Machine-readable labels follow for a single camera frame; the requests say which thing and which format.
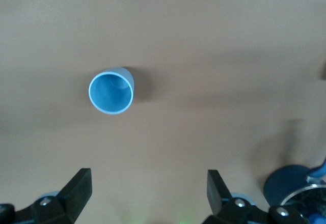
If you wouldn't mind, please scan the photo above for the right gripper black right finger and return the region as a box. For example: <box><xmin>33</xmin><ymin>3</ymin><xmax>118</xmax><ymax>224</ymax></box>
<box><xmin>201</xmin><ymin>169</ymin><xmax>309</xmax><ymax>224</ymax></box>

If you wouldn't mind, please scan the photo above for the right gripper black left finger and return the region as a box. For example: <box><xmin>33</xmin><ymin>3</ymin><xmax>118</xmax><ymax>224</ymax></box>
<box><xmin>0</xmin><ymin>167</ymin><xmax>92</xmax><ymax>224</ymax></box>

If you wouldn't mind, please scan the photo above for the blue plastic cup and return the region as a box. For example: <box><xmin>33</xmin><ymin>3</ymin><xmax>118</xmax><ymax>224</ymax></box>
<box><xmin>88</xmin><ymin>66</ymin><xmax>135</xmax><ymax>116</ymax></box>

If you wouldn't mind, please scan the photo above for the dark blue pot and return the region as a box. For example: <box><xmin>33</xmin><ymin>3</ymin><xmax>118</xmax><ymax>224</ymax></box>
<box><xmin>263</xmin><ymin>155</ymin><xmax>326</xmax><ymax>224</ymax></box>

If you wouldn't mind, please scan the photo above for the glass pot lid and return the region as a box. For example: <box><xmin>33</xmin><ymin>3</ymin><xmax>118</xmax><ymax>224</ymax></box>
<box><xmin>280</xmin><ymin>183</ymin><xmax>326</xmax><ymax>224</ymax></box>

